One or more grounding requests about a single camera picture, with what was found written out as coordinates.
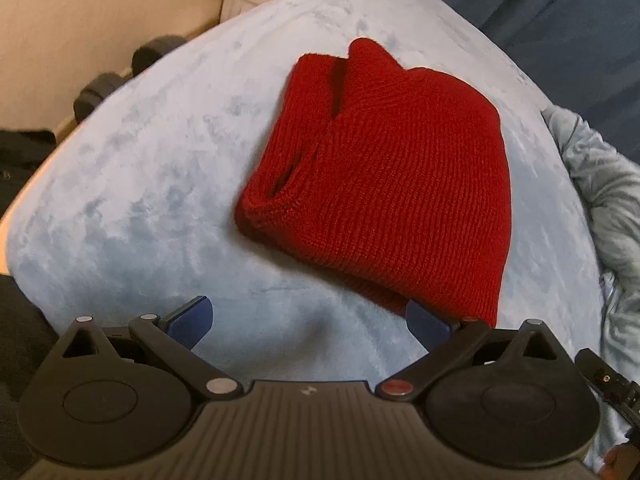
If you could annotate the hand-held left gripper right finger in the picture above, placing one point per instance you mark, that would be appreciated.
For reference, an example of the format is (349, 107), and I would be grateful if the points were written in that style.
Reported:
(425, 325)

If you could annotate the grey-blue crumpled blanket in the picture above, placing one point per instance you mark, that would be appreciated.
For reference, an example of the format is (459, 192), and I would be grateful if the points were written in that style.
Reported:
(605, 185)

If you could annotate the black dumbbell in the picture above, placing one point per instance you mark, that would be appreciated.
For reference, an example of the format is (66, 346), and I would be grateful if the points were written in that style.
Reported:
(127, 72)

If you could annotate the dark blue curtain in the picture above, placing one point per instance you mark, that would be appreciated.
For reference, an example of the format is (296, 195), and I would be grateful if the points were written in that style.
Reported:
(540, 20)

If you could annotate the red knitted beanie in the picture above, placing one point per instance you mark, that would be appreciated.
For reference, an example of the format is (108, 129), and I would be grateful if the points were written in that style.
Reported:
(395, 180)

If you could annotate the light blue fleece bed blanket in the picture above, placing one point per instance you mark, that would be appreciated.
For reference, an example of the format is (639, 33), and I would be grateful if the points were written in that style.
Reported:
(165, 185)

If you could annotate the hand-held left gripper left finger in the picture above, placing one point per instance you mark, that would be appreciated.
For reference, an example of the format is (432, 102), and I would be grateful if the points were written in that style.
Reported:
(192, 317)

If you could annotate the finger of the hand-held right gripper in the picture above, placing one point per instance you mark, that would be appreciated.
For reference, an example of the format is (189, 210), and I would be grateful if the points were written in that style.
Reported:
(607, 382)

